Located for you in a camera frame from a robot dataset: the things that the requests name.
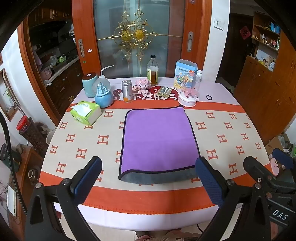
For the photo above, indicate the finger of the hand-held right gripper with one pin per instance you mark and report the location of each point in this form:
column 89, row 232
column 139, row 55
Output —
column 256, row 166
column 283, row 157

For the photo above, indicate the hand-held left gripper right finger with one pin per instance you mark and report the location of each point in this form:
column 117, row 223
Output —
column 209, row 180

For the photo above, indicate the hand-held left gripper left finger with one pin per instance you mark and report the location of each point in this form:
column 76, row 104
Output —
column 89, row 176

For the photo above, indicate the purple towel with grey back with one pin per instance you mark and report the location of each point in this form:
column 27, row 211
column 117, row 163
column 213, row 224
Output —
column 157, row 139

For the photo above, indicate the pink round toy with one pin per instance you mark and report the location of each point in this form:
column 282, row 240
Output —
column 275, row 166

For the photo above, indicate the orange patterned table blanket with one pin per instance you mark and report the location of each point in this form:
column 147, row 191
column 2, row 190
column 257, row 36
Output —
column 81, row 143

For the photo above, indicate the green tissue pack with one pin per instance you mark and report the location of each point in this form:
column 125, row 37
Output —
column 85, row 113

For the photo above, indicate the wooden side table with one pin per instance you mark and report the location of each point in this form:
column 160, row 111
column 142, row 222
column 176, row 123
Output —
column 25, row 171

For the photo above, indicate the white tablecloth with red print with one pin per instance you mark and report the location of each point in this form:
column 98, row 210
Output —
column 138, row 220

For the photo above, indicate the wooden shelf cabinet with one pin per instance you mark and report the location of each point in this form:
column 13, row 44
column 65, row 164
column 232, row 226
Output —
column 261, row 92

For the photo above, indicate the person's pink clothing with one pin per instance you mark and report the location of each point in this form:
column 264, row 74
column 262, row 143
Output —
column 166, row 236

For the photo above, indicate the red lidded jar of beans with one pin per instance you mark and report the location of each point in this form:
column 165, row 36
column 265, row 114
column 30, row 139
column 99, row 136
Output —
column 30, row 136

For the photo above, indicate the blue snow globe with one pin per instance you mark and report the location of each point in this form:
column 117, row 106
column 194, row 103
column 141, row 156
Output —
column 104, row 99

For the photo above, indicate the glass dome with pink flowers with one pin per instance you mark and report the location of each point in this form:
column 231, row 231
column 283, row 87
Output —
column 187, row 99

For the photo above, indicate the teal jar with brown lid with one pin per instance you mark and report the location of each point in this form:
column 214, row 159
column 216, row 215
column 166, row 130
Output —
column 89, row 88

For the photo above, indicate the wooden kitchen cabinet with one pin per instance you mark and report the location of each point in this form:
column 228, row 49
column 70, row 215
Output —
column 67, row 88

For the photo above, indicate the silver can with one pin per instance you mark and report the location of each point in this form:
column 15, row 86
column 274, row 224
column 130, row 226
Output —
column 127, row 91

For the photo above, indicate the pill blister pack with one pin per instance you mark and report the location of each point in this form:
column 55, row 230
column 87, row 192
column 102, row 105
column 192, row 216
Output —
column 164, row 91

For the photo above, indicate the pink block toy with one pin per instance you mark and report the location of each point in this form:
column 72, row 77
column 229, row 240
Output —
column 142, row 83

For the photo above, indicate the small white bottle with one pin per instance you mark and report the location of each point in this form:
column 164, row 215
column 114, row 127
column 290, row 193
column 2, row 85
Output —
column 199, row 73

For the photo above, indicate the framed picture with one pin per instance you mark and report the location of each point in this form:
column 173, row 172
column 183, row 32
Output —
column 7, row 97

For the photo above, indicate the blue cardboard box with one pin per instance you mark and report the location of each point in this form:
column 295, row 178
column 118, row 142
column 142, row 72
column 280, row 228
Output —
column 182, row 68

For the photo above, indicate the glass bottle with yellow liquid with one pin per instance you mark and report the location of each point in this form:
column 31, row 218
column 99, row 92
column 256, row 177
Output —
column 152, row 74

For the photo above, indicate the red paper decoration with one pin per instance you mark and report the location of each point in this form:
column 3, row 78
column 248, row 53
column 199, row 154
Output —
column 244, row 33

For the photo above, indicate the gold door ornament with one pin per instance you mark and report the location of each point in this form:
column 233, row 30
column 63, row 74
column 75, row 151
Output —
column 138, row 34

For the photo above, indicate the glass sliding door wooden frame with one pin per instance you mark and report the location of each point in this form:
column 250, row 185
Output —
column 106, row 60

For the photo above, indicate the white light switch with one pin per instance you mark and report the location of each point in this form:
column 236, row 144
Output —
column 219, row 23

